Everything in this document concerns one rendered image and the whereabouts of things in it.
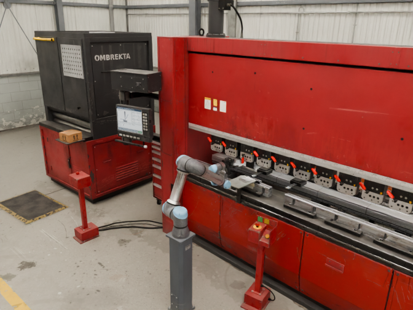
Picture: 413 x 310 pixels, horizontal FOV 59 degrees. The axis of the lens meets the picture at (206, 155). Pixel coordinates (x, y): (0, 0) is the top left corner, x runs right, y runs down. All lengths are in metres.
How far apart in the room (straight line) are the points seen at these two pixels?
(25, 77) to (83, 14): 2.22
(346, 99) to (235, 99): 1.08
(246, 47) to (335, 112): 0.99
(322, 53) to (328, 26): 4.56
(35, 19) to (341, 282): 8.59
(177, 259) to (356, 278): 1.44
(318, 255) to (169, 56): 2.33
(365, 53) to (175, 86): 1.88
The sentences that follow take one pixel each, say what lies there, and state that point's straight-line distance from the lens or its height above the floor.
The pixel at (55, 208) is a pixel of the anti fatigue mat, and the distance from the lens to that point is 5.45.
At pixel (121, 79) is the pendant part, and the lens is 3.97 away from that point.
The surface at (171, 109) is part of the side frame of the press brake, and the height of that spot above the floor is 1.57.
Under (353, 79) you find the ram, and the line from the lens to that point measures 2.89.
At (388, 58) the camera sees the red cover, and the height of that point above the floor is 2.23.
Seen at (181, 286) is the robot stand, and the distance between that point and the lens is 3.29.
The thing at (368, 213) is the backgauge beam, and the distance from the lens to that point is 3.40.
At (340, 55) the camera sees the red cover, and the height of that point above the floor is 2.22.
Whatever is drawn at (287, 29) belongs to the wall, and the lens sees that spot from 7.88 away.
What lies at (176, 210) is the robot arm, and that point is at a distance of 2.98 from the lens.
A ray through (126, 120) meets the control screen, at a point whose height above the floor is 1.44.
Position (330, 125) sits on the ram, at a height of 1.69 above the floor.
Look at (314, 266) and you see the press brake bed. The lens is 3.39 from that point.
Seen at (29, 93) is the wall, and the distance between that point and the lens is 9.86.
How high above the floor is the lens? 2.42
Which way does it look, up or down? 20 degrees down
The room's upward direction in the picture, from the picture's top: 1 degrees clockwise
